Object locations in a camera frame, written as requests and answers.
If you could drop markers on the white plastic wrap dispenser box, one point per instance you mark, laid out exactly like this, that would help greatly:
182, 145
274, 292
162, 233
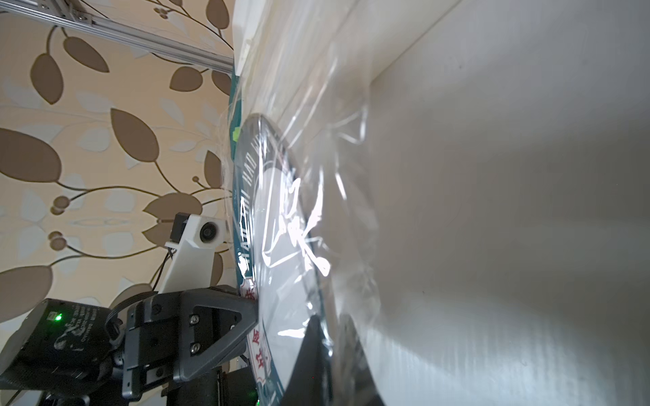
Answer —
287, 51

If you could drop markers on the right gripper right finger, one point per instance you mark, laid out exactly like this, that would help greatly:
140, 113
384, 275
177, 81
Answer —
355, 384

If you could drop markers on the white plate dark green rim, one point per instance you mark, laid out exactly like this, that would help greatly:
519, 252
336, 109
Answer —
275, 252

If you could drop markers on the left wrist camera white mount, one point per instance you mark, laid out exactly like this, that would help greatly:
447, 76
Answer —
194, 239

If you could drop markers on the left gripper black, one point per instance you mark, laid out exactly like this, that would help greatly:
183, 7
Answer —
178, 340

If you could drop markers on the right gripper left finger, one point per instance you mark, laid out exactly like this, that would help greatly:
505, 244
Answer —
309, 384

